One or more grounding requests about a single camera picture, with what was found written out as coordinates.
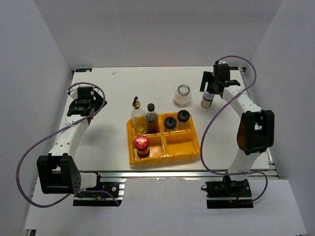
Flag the glass jar white contents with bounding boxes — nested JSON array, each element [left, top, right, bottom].
[[173, 84, 192, 106]]

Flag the black-lid white shaker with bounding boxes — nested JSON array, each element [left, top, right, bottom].
[[177, 110, 190, 130]]

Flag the dark sauce bottle black cap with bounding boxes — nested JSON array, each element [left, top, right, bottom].
[[145, 103, 159, 134]]

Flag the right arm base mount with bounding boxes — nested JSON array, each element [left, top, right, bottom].
[[200, 176, 253, 209]]

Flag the yellow four-compartment tray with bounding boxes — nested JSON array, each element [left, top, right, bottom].
[[126, 112, 200, 166]]

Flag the brown jar white lid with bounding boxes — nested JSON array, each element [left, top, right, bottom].
[[200, 91, 215, 108]]

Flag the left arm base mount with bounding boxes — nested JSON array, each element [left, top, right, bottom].
[[73, 172, 126, 207]]

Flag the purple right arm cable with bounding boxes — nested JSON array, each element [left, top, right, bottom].
[[200, 55, 269, 204]]

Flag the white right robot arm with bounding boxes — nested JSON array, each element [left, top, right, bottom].
[[200, 61, 275, 196]]

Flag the clear oil bottle gold spout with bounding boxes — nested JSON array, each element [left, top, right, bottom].
[[131, 96, 147, 135]]

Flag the red-lid dark sauce jar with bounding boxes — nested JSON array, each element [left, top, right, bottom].
[[134, 136, 150, 157]]

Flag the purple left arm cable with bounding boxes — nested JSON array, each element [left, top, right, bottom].
[[15, 82, 107, 208]]

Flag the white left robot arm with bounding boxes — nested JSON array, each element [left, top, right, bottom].
[[36, 85, 107, 196]]

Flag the black-lid shaker with knob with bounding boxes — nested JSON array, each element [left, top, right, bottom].
[[164, 117, 177, 132]]

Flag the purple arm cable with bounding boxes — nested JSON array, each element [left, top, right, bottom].
[[15, 82, 107, 208], [200, 55, 269, 204]]

